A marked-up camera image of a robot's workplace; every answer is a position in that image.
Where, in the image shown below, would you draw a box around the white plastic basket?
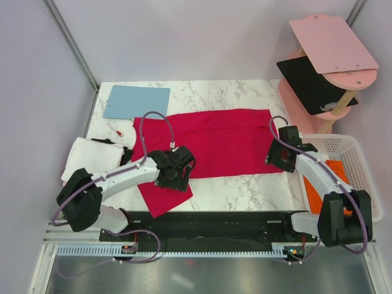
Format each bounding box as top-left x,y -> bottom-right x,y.
302,134 -> 383,222

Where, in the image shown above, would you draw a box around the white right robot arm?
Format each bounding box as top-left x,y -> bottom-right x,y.
265,138 -> 372,254

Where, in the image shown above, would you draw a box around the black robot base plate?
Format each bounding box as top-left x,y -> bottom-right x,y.
99,211 -> 316,250

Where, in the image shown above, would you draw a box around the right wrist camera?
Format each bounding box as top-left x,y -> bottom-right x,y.
278,126 -> 302,146

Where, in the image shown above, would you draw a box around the red white small marker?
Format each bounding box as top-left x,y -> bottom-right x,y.
107,122 -> 123,137

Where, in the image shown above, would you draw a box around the white folded t shirt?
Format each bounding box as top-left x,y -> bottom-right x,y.
61,137 -> 124,183

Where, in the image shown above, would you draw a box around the white slotted cable duct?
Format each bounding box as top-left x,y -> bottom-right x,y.
56,244 -> 304,258

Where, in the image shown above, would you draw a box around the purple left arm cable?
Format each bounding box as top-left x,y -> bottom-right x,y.
50,110 -> 176,279

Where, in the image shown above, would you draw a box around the magenta t shirt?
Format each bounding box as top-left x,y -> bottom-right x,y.
131,108 -> 285,219

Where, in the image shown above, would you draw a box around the pink tiered shelf stand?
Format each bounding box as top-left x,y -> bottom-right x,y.
278,15 -> 379,134

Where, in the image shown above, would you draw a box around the aluminium frame rails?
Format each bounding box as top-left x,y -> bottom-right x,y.
43,223 -> 100,244

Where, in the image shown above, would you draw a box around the black board on shelf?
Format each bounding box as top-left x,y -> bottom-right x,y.
276,56 -> 346,115

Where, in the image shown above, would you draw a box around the orange t shirt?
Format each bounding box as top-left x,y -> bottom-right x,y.
303,160 -> 350,214

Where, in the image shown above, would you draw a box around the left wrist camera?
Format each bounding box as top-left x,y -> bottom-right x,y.
170,146 -> 195,167

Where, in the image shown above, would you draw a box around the light blue mat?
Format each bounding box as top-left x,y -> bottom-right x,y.
103,85 -> 171,119

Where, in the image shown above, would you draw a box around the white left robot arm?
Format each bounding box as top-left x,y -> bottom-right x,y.
56,146 -> 195,241

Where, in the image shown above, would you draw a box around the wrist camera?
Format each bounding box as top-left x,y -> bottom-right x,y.
278,126 -> 302,146
170,146 -> 195,167

